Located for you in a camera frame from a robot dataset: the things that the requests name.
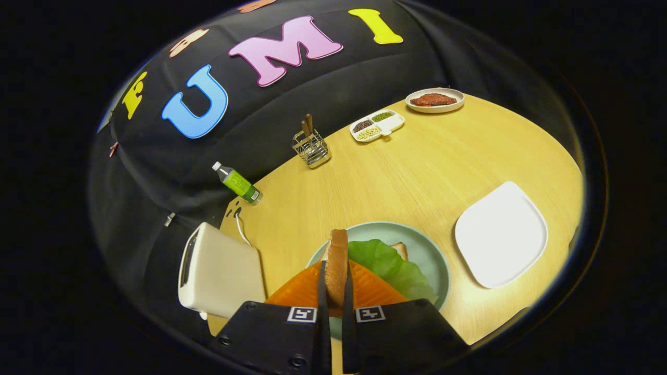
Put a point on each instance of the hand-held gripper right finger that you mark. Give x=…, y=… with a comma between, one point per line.
x=348, y=302

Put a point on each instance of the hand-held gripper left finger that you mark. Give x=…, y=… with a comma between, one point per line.
x=323, y=299

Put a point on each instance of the toasted bread slice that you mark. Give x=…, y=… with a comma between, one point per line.
x=336, y=271

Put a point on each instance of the green lettuce leaf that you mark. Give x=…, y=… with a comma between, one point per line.
x=391, y=265

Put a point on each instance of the white bread slice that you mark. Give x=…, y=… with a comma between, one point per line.
x=400, y=250

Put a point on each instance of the mint green round plate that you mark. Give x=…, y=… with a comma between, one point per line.
x=417, y=242

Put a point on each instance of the cream white toaster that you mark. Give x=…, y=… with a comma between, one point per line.
x=224, y=276

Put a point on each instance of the green label drink bottle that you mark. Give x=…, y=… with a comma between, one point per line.
x=239, y=183

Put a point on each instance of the white square plate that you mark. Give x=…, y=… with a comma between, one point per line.
x=500, y=234

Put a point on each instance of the white cloth clip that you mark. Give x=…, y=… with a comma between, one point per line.
x=169, y=219

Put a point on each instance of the white divided bean dish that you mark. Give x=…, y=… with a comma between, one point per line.
x=391, y=126

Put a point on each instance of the black backdrop cloth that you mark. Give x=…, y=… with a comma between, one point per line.
x=156, y=172

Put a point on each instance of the round cream plate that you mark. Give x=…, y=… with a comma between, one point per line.
x=443, y=109

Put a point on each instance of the brown meat piece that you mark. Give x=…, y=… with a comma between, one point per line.
x=435, y=99

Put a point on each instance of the pink cloth clip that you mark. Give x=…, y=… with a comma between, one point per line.
x=113, y=149

